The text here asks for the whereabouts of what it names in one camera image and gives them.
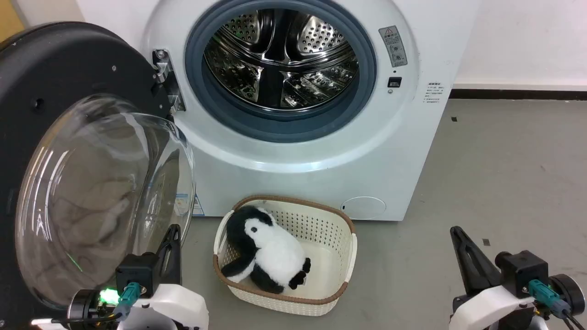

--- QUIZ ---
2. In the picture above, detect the cream plastic laundry basket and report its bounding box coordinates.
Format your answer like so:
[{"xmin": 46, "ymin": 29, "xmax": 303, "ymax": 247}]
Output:
[{"xmin": 212, "ymin": 195, "xmax": 358, "ymax": 317}]

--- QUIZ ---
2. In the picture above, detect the metal door hinge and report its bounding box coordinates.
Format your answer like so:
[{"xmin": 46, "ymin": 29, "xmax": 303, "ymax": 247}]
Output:
[{"xmin": 152, "ymin": 49, "xmax": 186, "ymax": 113}]

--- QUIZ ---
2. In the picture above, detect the grey warning sticker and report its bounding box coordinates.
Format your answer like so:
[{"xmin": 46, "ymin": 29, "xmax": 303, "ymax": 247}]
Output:
[{"xmin": 378, "ymin": 25, "xmax": 408, "ymax": 68}]

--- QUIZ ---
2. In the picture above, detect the round white filter cover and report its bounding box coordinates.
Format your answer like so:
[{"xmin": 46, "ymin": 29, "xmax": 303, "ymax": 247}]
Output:
[{"xmin": 341, "ymin": 196, "xmax": 387, "ymax": 220}]

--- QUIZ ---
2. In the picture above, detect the stainless steel washer drum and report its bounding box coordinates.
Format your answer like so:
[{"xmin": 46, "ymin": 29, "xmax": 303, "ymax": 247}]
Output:
[{"xmin": 203, "ymin": 8, "xmax": 360, "ymax": 110}]

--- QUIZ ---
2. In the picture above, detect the black round washer door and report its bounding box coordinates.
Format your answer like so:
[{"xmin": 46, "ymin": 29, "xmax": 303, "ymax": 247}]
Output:
[{"xmin": 0, "ymin": 21, "xmax": 197, "ymax": 330}]

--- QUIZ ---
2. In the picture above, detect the clear glass door bowl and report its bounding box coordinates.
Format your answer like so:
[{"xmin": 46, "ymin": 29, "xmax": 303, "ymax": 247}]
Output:
[{"xmin": 15, "ymin": 94, "xmax": 197, "ymax": 308}]

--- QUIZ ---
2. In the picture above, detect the yellow wooden panel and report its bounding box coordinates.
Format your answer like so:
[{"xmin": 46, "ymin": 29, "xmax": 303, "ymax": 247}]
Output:
[{"xmin": 0, "ymin": 0, "xmax": 26, "ymax": 43}]

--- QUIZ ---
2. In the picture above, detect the white front-load washing machine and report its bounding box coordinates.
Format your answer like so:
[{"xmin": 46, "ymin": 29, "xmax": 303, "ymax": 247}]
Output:
[{"xmin": 76, "ymin": 0, "xmax": 481, "ymax": 222}]

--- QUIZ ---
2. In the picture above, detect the teal plug gripper cable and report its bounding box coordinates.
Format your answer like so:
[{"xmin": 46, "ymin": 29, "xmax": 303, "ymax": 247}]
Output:
[
  {"xmin": 50, "ymin": 281, "xmax": 142, "ymax": 325},
  {"xmin": 528, "ymin": 279, "xmax": 587, "ymax": 330}
]

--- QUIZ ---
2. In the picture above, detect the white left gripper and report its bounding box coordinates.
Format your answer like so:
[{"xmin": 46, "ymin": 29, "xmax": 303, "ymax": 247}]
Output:
[{"xmin": 67, "ymin": 224, "xmax": 210, "ymax": 330}]

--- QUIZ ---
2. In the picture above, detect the black white penguin plush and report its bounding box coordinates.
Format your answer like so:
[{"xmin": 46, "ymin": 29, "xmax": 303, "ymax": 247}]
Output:
[{"xmin": 221, "ymin": 205, "xmax": 312, "ymax": 295}]

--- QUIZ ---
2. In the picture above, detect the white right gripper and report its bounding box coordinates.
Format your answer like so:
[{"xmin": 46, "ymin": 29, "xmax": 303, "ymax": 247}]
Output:
[{"xmin": 449, "ymin": 226, "xmax": 586, "ymax": 330}]

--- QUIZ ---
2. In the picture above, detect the black wall baseboard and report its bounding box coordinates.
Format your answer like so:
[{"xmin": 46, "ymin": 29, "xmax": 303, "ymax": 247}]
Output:
[{"xmin": 449, "ymin": 88, "xmax": 587, "ymax": 101}]

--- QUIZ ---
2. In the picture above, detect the teal plug right gripper cable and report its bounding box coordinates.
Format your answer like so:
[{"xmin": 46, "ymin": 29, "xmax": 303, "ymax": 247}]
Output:
[{"xmin": 528, "ymin": 279, "xmax": 587, "ymax": 330}]

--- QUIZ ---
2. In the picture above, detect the teal plug left gripper cable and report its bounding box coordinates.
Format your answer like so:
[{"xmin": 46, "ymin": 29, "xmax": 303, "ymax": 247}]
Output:
[{"xmin": 50, "ymin": 281, "xmax": 142, "ymax": 325}]

